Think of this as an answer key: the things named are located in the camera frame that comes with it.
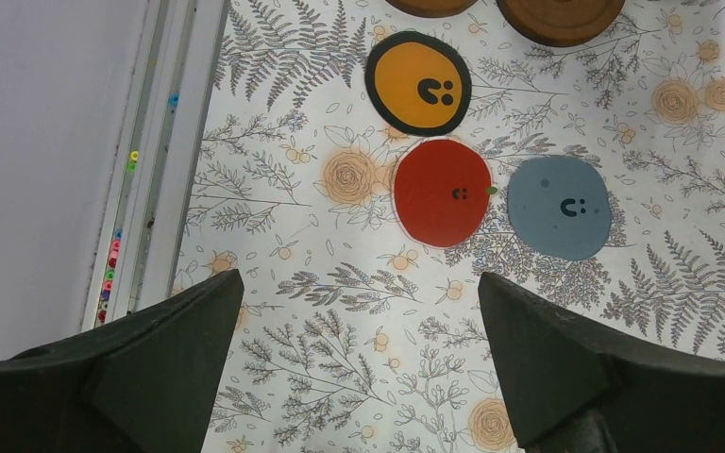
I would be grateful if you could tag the floral tablecloth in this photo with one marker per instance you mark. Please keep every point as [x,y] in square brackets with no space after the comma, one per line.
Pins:
[354,337]

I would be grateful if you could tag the red apple coaster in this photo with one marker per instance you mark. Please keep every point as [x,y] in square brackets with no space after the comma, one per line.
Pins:
[442,191]

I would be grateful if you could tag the brown wooden coaster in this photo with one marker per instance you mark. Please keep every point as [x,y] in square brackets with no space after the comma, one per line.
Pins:
[432,8]
[560,23]

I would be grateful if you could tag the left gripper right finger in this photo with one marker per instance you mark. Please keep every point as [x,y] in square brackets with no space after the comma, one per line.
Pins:
[572,384]

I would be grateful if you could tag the grey blue coaster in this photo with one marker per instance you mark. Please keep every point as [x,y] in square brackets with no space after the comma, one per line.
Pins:
[559,206]

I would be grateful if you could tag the orange smiley coaster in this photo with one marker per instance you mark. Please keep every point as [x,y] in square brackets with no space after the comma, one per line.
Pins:
[418,84]

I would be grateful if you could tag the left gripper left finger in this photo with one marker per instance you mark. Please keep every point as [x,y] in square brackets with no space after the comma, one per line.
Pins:
[143,383]

